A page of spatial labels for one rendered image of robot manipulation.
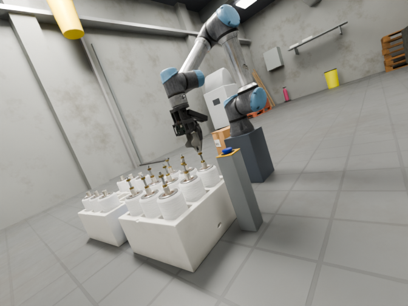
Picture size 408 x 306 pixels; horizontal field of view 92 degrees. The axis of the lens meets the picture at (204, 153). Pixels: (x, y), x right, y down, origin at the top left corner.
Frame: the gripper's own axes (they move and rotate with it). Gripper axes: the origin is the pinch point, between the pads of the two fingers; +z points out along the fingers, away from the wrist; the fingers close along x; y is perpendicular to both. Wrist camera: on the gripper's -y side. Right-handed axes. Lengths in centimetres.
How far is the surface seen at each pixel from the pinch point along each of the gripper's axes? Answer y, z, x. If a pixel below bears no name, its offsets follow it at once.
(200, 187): 12.1, 13.2, 5.7
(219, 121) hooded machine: -367, 8, -269
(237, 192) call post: 7.1, 17.6, 18.4
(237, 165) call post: 5.6, 7.7, 21.1
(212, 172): 2.0, 10.8, 4.6
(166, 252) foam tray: 32.1, 28.9, -1.6
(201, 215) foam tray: 19.0, 20.6, 9.1
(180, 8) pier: -400, -310, -301
